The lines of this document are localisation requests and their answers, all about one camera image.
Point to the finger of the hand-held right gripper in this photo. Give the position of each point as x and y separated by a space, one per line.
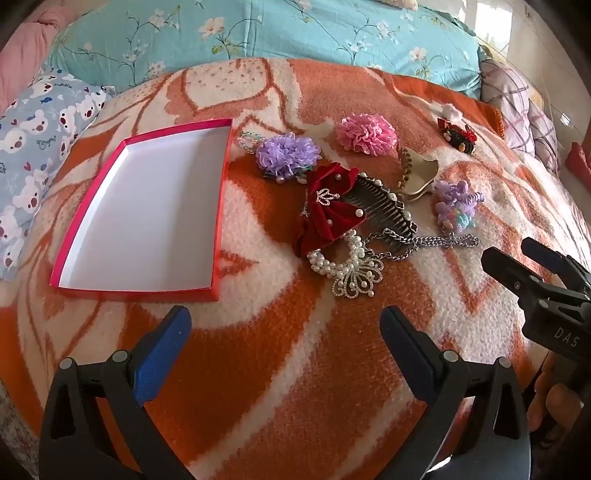
505 272
547 256

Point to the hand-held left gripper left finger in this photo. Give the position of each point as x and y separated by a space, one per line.
159 357

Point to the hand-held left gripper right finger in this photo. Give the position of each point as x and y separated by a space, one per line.
406 353

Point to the white pearl hair ornament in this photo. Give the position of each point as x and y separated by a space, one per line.
353 272

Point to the beige claw hair clip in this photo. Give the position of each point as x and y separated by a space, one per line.
415 173

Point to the dark pearl-edged hair comb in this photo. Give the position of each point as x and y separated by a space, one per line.
385 207

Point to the red shallow cardboard box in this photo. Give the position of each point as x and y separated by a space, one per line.
147 217

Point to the small red bow hair clip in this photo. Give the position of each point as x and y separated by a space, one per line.
459 134

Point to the red velvet bow hair clip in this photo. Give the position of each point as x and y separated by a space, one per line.
328 207

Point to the pink flower hair clip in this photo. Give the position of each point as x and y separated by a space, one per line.
365 134

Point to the purple flower hair clip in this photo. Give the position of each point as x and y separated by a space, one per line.
288 154

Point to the person's right hand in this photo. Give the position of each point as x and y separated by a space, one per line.
556 406

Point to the red cloth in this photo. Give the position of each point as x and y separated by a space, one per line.
581 161

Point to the orange and cream blanket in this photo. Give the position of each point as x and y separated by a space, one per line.
286 369

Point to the purple plaid pillow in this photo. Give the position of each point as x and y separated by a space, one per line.
521 110

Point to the blue bear print pillow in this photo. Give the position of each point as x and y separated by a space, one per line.
41 152

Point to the pink quilt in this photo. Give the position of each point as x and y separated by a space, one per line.
23 50

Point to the teal floral pillow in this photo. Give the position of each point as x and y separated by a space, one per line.
258 32

